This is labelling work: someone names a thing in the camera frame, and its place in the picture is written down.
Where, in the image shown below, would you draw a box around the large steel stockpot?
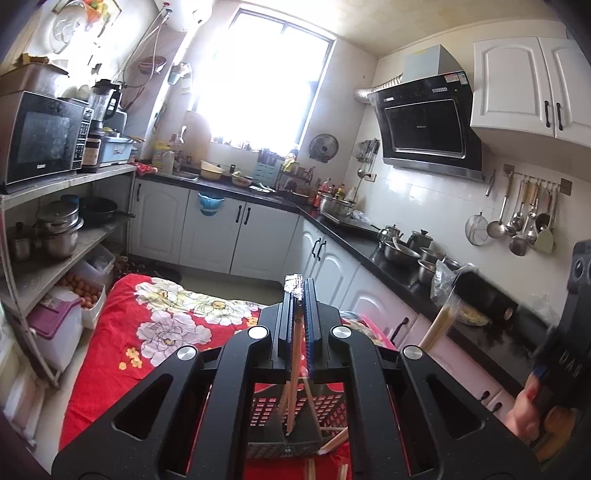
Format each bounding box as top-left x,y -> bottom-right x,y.
318,193 -> 357,217

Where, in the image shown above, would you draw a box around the large steel spoon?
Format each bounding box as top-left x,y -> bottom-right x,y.
509,185 -> 532,257

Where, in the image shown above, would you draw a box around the brown cardboard box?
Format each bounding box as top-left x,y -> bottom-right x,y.
0,62 -> 70,97

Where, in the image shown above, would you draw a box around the pale spatula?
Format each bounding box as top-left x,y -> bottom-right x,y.
534,194 -> 556,254

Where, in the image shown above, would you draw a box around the bunch of wooden chopsticks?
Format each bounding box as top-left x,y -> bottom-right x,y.
300,378 -> 352,480

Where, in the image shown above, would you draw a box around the wooden chopstick pair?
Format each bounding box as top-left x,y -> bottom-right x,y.
418,295 -> 462,352
277,272 -> 308,435

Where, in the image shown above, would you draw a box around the white upper cabinet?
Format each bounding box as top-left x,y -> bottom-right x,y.
470,36 -> 591,148

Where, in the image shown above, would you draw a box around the steel ladle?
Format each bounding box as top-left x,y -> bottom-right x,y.
487,173 -> 513,238

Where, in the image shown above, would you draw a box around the pale blue plastic basket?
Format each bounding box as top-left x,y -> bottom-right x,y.
99,134 -> 139,167

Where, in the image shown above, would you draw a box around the black plastic utensil holder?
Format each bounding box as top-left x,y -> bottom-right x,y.
247,383 -> 349,460

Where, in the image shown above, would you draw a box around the black microwave oven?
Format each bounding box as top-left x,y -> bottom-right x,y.
0,90 -> 94,188

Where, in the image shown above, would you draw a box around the metal utensil rail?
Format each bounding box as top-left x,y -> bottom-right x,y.
502,164 -> 573,195

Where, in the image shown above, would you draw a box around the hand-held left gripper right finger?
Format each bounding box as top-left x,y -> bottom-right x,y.
302,278 -> 543,480

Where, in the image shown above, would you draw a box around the stacked steel pots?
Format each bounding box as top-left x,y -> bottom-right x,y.
34,200 -> 85,259

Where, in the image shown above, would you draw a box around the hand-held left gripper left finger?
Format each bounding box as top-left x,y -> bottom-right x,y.
51,277 -> 303,480

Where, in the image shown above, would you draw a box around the metal shelf rack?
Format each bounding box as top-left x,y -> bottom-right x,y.
0,164 -> 139,388

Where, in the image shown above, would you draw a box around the dark kettle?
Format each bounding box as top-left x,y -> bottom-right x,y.
406,229 -> 435,252

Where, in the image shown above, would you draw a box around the box of eggs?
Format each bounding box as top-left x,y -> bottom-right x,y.
55,272 -> 108,324

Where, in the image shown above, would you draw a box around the small round wall fan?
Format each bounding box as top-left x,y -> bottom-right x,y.
308,133 -> 340,163

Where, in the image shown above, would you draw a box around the pale blue knife holder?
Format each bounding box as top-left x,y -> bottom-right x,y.
255,150 -> 282,185

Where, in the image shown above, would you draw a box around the hanging round basket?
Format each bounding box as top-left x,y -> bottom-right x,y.
137,55 -> 167,75

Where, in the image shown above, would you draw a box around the person's right hand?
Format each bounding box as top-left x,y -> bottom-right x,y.
505,382 -> 552,450

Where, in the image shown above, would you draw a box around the dark hanging utensil set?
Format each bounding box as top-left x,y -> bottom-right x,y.
355,138 -> 382,178

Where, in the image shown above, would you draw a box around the black kitchen countertop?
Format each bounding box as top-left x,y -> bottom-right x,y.
134,164 -> 568,398

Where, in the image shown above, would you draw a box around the black blender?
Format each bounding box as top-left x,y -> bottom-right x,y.
82,79 -> 122,174

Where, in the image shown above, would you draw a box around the kitchen window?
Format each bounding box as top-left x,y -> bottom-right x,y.
191,4 -> 335,153

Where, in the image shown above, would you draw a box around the red floral blanket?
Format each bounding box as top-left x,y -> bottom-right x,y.
59,273 -> 402,480

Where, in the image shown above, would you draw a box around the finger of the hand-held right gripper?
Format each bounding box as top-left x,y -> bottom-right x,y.
455,272 -> 515,324

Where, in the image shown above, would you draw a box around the clear plastic bag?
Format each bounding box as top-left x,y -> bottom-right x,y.
430,258 -> 462,303

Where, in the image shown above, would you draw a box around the blue hanging bin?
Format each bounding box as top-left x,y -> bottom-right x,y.
198,191 -> 226,217

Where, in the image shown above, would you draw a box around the white base cabinets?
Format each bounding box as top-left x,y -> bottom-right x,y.
129,178 -> 522,416

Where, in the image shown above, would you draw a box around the black range hood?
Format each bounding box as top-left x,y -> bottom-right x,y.
353,45 -> 485,182

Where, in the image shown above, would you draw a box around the pale cutting board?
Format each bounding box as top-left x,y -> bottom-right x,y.
182,111 -> 213,162

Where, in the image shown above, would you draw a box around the purple lidded white container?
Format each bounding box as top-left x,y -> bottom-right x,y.
27,286 -> 84,370

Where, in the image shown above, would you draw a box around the fruit wall picture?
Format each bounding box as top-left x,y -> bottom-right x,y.
51,0 -> 122,24

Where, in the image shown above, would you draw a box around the small steel pot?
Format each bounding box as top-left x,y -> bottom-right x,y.
9,222 -> 35,261

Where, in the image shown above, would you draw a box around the steel mixing bowl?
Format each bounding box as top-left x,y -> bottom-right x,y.
383,240 -> 421,264

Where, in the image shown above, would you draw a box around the glass pot lid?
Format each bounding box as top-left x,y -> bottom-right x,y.
53,7 -> 86,44

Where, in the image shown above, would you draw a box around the white water heater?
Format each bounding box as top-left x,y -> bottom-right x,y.
154,0 -> 215,32

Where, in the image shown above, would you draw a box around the black frying pan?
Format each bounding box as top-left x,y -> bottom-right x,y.
79,197 -> 137,227

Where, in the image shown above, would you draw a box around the silver exhaust duct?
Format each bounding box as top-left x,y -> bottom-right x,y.
353,76 -> 407,104

